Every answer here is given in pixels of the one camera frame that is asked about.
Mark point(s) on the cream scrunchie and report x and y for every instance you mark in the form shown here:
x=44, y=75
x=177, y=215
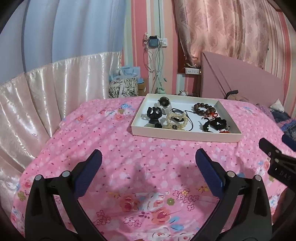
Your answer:
x=176, y=121

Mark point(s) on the wall socket with chargers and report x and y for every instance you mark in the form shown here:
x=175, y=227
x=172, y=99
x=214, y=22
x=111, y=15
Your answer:
x=154, y=42

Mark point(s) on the white shallow cardboard tray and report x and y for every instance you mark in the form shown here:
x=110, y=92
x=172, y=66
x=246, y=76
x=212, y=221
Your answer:
x=192, y=131

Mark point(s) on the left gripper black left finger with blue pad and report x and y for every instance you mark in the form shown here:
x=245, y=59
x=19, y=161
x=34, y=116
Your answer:
x=43, y=220

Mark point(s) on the cream satin curtain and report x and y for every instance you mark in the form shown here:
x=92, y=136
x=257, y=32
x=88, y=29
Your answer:
x=34, y=103

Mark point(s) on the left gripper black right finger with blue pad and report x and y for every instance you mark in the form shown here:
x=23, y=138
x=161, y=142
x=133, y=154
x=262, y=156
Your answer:
x=253, y=219

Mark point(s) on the white power strip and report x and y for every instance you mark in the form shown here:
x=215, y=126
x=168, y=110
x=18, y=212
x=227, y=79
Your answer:
x=192, y=71

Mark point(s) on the brown cardboard box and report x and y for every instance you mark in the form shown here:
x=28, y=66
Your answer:
x=142, y=88

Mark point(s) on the pink floral bed sheet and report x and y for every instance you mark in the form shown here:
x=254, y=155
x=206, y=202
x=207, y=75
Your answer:
x=148, y=188

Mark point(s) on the pink patterned curtain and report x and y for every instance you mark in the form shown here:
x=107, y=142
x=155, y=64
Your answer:
x=237, y=29

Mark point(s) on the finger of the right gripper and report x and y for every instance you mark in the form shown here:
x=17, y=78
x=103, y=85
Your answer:
x=289, y=142

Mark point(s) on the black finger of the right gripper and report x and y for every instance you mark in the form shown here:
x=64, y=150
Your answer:
x=268, y=148

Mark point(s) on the light blue paper bag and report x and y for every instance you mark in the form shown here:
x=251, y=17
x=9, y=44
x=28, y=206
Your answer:
x=125, y=72

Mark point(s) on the black claw hair clip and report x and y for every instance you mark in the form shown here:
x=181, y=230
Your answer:
x=154, y=114

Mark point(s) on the small black hair flower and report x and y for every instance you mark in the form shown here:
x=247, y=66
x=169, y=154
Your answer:
x=158, y=125

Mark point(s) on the black white floral tote bag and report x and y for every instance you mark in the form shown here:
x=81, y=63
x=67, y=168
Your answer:
x=120, y=88

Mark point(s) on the pink headboard panel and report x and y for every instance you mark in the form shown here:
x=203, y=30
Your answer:
x=222, y=74

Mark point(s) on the green water bottle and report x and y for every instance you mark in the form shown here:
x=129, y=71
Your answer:
x=160, y=90

